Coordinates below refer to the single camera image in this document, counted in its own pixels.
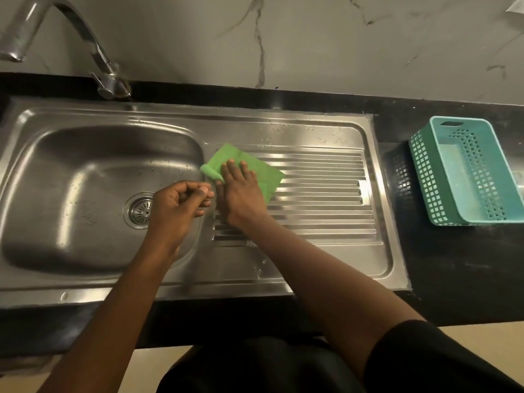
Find person's left hand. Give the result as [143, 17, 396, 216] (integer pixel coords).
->
[147, 180, 215, 247]

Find chrome curved faucet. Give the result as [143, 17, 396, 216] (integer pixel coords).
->
[0, 0, 132, 100]

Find person's black shirt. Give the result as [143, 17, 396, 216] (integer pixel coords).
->
[157, 320, 524, 393]

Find teal perforated plastic basket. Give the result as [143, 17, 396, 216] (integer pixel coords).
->
[409, 116, 524, 227]

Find round metal sink drain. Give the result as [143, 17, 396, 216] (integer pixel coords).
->
[124, 192, 155, 230]

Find green cleaning cloth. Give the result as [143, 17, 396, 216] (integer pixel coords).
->
[200, 143, 285, 204]

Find person's right forearm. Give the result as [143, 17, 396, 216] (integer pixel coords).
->
[227, 215, 427, 382]

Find stainless steel sink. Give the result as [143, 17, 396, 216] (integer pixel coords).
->
[0, 98, 410, 310]

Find person's left forearm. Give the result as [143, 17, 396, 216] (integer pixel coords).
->
[39, 231, 183, 393]

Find person's right hand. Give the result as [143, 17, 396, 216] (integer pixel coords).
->
[215, 159, 272, 228]

